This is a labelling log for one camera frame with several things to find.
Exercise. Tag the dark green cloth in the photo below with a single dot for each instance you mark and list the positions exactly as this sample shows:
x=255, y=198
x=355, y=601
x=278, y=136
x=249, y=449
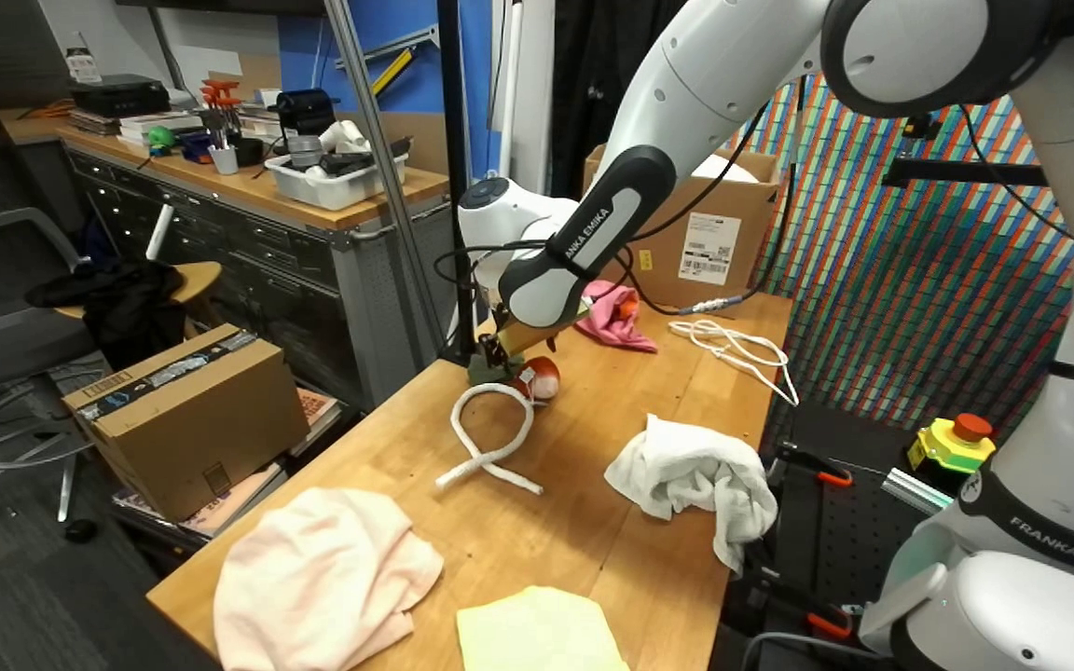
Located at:
x=488, y=372

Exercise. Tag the yellow-green microfiber cloth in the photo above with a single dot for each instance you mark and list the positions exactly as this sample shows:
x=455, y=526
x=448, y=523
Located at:
x=539, y=628

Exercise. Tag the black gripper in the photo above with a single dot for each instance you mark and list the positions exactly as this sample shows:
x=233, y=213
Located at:
x=506, y=341

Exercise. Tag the pink cloth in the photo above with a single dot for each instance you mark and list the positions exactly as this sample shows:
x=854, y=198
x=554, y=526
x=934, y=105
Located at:
x=613, y=319

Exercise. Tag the red orange round object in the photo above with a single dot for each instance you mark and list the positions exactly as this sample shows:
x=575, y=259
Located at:
x=539, y=377

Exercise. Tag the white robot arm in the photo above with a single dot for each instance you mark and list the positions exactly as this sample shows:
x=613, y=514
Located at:
x=987, y=583

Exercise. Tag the white plastic bin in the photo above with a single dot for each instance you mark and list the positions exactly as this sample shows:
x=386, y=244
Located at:
x=321, y=191

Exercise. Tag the silver diagonal tripod leg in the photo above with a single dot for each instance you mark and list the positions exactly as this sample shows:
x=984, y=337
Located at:
x=382, y=175

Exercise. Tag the grey office chair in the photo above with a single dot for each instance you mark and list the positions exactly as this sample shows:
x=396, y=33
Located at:
x=35, y=428

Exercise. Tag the cardboard box on table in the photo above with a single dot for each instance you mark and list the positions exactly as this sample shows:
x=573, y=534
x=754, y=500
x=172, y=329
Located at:
x=710, y=234

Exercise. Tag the light pink garment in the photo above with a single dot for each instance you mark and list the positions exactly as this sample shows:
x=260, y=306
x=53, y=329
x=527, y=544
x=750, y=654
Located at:
x=321, y=583

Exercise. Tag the white cloth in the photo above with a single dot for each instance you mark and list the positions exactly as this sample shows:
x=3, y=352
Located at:
x=675, y=468

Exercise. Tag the black vertical pole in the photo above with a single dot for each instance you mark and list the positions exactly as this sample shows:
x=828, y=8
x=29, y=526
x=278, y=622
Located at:
x=460, y=167

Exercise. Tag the black garment on stool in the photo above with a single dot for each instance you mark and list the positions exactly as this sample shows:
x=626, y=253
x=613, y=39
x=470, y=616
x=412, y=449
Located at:
x=130, y=306

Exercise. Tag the cardboard box on floor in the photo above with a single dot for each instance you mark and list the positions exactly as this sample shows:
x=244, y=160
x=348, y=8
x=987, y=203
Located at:
x=193, y=418

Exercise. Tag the wooden workbench with drawers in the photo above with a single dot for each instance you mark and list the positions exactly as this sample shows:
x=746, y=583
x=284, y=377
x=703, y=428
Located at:
x=336, y=288

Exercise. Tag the round wooden stool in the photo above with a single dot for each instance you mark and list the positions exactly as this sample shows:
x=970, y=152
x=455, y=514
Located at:
x=197, y=283

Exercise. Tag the yellow red emergency button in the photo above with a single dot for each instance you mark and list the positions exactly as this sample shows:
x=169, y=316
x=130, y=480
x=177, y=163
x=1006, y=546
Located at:
x=955, y=447

